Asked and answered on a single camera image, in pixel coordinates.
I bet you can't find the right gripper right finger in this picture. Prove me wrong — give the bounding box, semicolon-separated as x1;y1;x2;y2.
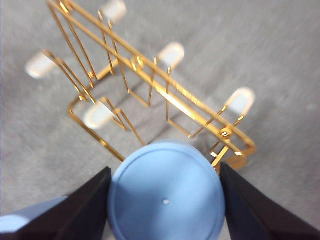
219;161;320;240

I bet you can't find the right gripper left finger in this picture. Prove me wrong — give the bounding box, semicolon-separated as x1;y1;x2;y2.
4;166;113;240

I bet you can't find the blue ribbed plastic cup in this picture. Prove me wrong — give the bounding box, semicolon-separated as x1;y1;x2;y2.
107;139;227;240

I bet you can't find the gold wire cup holder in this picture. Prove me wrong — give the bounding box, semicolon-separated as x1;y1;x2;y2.
46;0;257;173

